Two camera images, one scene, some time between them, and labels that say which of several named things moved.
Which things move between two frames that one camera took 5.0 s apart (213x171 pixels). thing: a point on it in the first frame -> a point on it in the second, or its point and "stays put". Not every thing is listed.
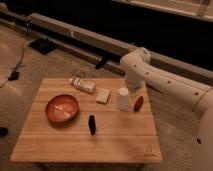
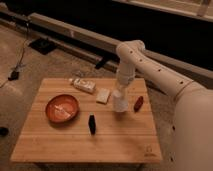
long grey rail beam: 93,49 stays put
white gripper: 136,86 -> 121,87
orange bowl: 62,109 stays put
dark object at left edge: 4,131 stays put
